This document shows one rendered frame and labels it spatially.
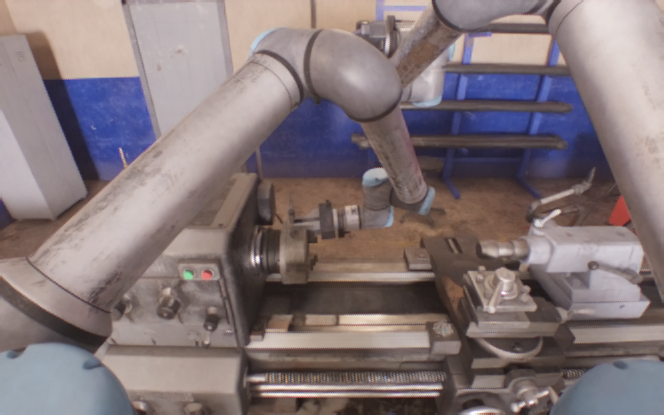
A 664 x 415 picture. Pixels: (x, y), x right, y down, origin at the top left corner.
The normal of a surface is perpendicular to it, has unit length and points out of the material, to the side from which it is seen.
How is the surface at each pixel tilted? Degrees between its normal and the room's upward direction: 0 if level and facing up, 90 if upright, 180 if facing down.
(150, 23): 90
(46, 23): 90
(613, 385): 5
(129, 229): 63
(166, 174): 51
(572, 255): 86
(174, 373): 32
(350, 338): 36
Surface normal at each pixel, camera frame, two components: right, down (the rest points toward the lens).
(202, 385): 0.00, -0.47
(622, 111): -0.95, -0.03
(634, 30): -0.47, -0.26
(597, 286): 0.00, 0.11
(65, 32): 0.00, 0.50
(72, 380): 0.07, -0.84
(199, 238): 0.00, -0.25
